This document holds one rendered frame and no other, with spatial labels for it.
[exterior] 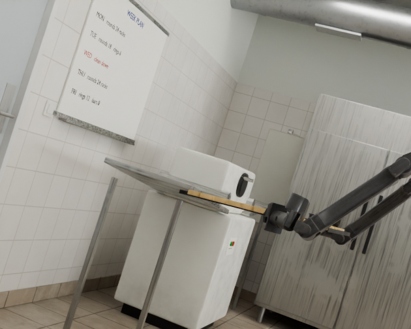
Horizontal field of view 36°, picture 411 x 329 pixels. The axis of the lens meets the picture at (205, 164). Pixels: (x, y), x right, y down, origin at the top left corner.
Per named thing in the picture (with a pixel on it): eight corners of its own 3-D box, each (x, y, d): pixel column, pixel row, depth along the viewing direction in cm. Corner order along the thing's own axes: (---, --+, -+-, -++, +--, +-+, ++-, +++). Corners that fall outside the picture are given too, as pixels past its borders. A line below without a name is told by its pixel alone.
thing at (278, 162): (281, 230, 626) (311, 135, 628) (280, 230, 620) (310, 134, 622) (242, 217, 639) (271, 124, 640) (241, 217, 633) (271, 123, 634)
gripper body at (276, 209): (262, 229, 221) (271, 232, 215) (270, 202, 222) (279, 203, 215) (278, 234, 224) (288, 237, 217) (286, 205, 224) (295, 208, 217)
